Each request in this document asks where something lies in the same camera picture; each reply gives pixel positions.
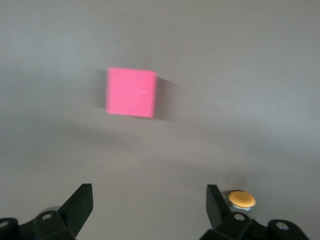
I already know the pink cube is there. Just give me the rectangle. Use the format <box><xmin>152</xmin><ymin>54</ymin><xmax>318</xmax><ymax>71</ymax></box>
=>
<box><xmin>106</xmin><ymin>66</ymin><xmax>158</xmax><ymax>119</ymax></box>

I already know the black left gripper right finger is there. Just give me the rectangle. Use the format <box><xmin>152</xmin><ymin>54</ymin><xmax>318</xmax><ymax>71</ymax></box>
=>
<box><xmin>198</xmin><ymin>184</ymin><xmax>311</xmax><ymax>240</ymax></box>

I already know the orange push button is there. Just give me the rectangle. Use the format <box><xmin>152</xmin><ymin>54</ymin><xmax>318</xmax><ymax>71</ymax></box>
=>
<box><xmin>225</xmin><ymin>189</ymin><xmax>257</xmax><ymax>213</ymax></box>

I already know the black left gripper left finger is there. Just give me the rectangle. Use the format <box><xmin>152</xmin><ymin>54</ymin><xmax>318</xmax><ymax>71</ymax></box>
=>
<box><xmin>0</xmin><ymin>183</ymin><xmax>94</xmax><ymax>240</ymax></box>

